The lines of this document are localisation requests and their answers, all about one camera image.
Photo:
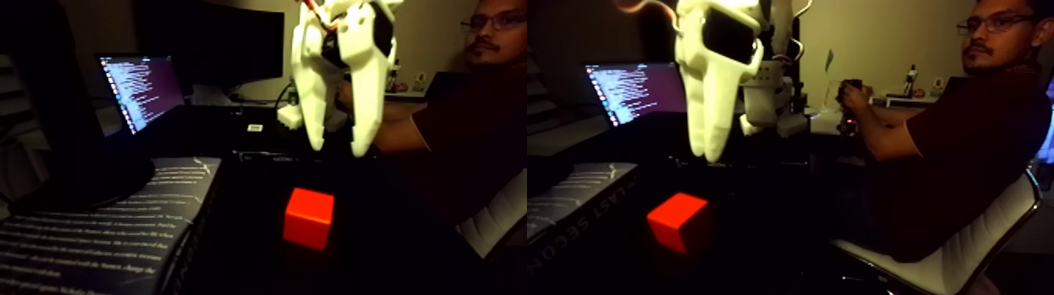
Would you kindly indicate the red cube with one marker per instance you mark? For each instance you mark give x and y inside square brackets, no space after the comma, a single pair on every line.
[309,218]

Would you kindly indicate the black leader arm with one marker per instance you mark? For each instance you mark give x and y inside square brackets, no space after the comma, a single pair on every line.
[848,123]

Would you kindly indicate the person's hand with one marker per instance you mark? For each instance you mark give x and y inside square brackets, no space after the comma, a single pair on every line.
[852,99]

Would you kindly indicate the small white label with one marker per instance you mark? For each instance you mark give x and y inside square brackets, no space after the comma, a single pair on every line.
[254,128]

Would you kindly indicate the black box with white lettering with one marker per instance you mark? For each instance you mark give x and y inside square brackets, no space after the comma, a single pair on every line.
[280,156]

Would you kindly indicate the laptop with lit screen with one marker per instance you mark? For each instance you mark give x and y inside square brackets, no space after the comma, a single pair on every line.
[144,86]

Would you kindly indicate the black book with white text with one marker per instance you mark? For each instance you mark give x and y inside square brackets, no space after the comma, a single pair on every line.
[99,247]

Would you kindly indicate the small figurine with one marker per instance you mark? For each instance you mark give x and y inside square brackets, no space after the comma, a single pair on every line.
[911,82]

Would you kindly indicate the white side table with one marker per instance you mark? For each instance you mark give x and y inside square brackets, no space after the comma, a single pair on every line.
[914,101]

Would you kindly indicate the white office chair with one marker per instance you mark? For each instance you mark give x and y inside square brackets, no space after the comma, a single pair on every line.
[955,264]

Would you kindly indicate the person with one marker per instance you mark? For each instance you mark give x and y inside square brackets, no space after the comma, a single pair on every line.
[988,165]

